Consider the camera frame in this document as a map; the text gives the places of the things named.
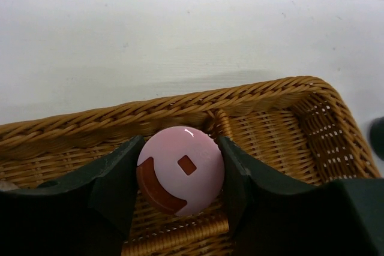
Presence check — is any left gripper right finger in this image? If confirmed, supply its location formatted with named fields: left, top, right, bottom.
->
left=218, top=136, right=383, bottom=255

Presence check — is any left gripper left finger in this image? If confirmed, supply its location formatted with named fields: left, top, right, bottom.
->
left=1, top=136, right=145, bottom=255

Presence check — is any pink-cap clear spice bottle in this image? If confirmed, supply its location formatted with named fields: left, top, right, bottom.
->
left=136, top=126, right=224, bottom=216

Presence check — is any tall dark vinegar bottle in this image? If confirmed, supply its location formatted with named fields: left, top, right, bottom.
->
left=368, top=117, right=384, bottom=161

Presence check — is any brown wicker divided basket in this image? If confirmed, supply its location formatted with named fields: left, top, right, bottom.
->
left=1, top=76, right=380, bottom=255

